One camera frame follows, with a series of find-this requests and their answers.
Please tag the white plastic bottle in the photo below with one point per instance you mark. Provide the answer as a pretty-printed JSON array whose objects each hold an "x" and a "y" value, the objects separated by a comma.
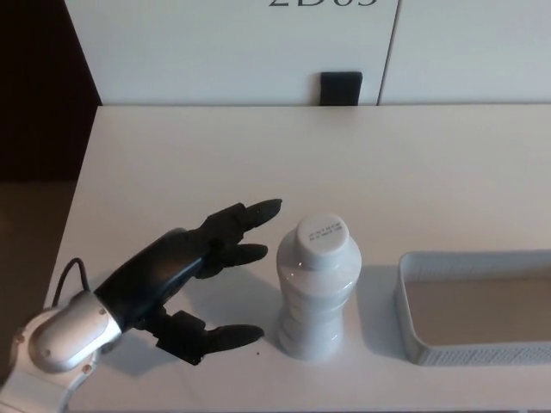
[{"x": 314, "y": 292}]

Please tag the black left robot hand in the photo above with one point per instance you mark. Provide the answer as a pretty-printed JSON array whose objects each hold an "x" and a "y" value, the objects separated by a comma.
[{"x": 159, "y": 266}]

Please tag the white mesh container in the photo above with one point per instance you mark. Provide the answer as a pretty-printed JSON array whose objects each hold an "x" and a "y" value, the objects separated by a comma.
[{"x": 406, "y": 301}]

